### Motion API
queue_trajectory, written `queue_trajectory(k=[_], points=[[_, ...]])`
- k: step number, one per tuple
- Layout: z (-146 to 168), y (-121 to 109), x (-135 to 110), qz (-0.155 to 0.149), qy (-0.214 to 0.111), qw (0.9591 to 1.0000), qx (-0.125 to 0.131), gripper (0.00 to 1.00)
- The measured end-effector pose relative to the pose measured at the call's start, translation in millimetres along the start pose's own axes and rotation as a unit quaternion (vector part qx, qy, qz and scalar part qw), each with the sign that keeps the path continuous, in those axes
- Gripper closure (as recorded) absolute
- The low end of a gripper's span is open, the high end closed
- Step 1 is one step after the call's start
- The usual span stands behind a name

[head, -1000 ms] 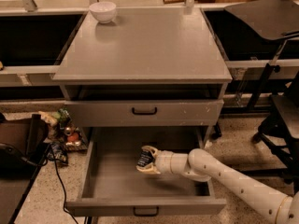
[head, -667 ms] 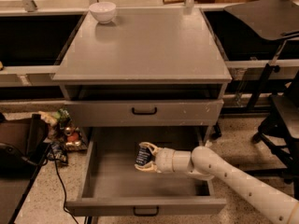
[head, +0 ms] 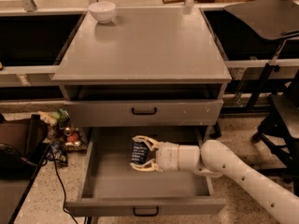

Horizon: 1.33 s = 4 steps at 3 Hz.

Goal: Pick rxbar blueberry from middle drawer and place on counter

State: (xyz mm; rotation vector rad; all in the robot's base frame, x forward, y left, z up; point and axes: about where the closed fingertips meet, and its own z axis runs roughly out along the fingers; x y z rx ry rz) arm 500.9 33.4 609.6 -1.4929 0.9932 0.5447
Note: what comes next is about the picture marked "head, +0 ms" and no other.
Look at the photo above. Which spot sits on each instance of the blue snack bag on floor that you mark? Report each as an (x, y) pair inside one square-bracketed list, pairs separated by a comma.
[(57, 153)]

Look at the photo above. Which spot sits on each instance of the grey drawer cabinet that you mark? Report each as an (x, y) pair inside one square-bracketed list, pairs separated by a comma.
[(146, 53)]

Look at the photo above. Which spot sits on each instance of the wooden stick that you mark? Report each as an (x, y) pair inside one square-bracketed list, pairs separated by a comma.
[(172, 1)]

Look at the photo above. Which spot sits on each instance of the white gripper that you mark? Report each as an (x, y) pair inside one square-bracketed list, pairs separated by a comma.
[(166, 156)]

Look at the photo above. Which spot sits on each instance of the black side table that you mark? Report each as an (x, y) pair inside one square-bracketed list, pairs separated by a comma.
[(21, 154)]

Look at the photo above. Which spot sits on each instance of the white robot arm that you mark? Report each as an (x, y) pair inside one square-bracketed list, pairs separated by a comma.
[(215, 159)]

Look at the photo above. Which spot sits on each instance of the pile of snack items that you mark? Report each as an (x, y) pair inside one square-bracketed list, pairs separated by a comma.
[(62, 130)]

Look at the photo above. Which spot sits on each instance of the closed grey upper drawer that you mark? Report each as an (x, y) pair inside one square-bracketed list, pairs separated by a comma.
[(144, 113)]

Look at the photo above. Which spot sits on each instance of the white bowl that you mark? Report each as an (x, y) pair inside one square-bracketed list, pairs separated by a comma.
[(103, 12)]

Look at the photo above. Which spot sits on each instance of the open grey middle drawer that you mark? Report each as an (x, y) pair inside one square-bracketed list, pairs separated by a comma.
[(111, 188)]

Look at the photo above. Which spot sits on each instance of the blue rxbar blueberry bar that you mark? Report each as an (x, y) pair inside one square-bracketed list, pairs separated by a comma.
[(139, 153)]

